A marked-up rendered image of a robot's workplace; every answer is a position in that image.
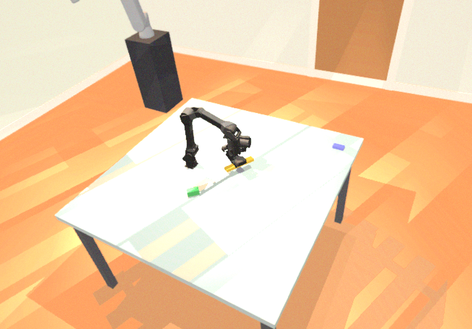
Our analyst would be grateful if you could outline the yellow bar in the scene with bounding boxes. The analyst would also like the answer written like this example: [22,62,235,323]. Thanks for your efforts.
[224,156,254,172]

